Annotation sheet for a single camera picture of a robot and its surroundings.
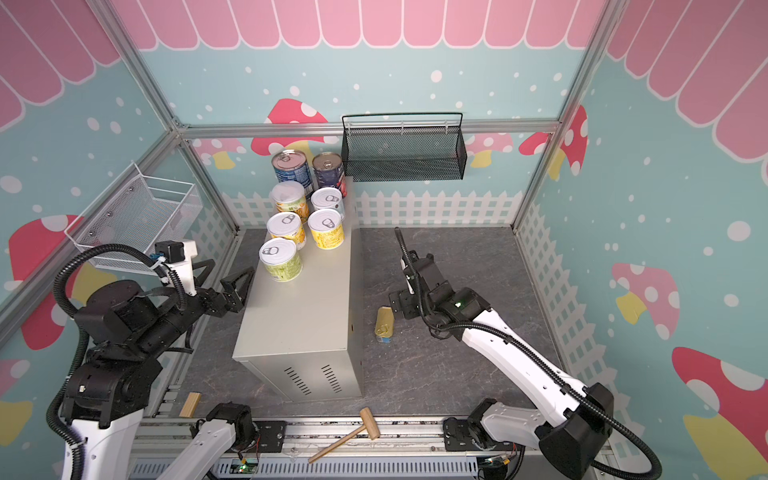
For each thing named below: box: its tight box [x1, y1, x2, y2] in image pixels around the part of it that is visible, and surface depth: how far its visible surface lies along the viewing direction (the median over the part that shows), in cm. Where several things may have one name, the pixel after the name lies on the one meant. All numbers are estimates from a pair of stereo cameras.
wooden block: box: [178, 392, 202, 418], surface depth 81 cm
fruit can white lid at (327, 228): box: [308, 208, 345, 250], surface depth 68 cm
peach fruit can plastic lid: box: [271, 181, 309, 223], surface depth 71 cm
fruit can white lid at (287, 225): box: [266, 212, 307, 251], surface depth 67 cm
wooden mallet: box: [309, 407, 381, 463], surface depth 77 cm
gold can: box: [374, 306, 395, 344], surface depth 91 cm
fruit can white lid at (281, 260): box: [259, 238, 303, 283], surface depth 62 cm
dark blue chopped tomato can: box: [312, 151, 345, 189], surface depth 75 cm
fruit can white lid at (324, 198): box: [311, 187, 344, 211], surface depth 73 cm
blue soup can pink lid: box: [272, 149, 313, 192], surface depth 74 cm
